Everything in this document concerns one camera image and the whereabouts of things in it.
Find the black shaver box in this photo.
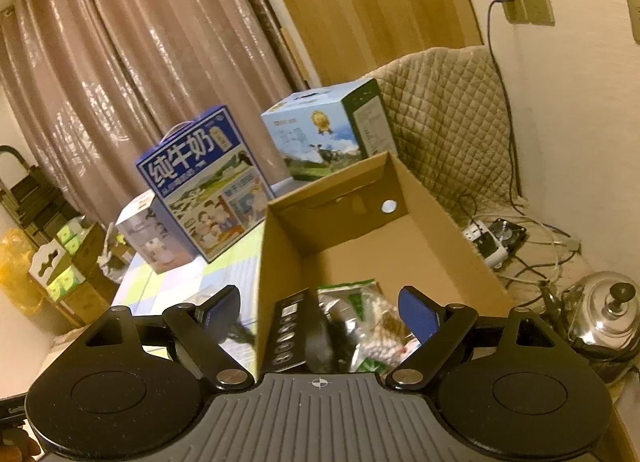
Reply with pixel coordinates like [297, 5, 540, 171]
[262, 288, 326, 375]

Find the brown cardboard box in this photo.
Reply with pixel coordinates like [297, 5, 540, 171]
[255, 152, 513, 378]

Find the stack of green tissue packs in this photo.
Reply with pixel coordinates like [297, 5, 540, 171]
[47, 219, 88, 300]

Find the clear snack bag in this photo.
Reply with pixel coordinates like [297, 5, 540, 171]
[317, 279, 401, 373]

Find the stack of tissue boxes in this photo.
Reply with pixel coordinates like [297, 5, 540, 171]
[50, 222, 116, 327]

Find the black power cable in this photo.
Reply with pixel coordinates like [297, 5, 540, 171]
[457, 193, 482, 223]

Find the yellow plastic bag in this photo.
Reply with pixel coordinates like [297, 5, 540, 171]
[0, 229, 38, 315]

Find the brown curtain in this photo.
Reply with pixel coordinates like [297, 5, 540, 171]
[0, 0, 321, 223]

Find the quilted beige chair cover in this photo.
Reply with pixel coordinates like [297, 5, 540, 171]
[367, 46, 528, 223]

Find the person's left hand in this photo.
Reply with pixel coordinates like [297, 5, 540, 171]
[0, 429, 42, 462]

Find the beige wall switch plate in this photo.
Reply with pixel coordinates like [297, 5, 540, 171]
[625, 0, 640, 45]

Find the grey plastic bag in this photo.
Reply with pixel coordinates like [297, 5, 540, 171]
[100, 224, 131, 283]

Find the stainless steel kettle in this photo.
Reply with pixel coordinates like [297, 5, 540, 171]
[542, 269, 640, 383]

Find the white power strip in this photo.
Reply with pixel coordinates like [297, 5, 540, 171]
[462, 219, 511, 270]

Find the black cooling fan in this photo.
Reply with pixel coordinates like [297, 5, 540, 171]
[487, 218, 528, 247]

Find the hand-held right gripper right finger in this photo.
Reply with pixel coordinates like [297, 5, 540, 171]
[387, 286, 558, 390]

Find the cotton swab bag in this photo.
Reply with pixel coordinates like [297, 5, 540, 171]
[360, 289, 416, 368]

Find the white humidifier box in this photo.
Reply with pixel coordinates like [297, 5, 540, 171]
[115, 192, 196, 275]

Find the beige wall socket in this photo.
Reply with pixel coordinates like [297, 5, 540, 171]
[520, 0, 556, 25]
[501, 0, 531, 25]

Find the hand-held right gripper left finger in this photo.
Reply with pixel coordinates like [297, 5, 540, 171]
[80, 284, 251, 390]

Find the light blue milk carton box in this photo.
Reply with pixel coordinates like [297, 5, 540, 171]
[261, 78, 398, 183]

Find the black folding rack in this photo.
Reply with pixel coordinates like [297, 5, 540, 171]
[0, 144, 68, 237]

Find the dark blue milk carton box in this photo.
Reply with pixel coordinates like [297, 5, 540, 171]
[136, 106, 273, 263]

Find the white power cable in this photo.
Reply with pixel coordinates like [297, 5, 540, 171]
[500, 222, 583, 295]

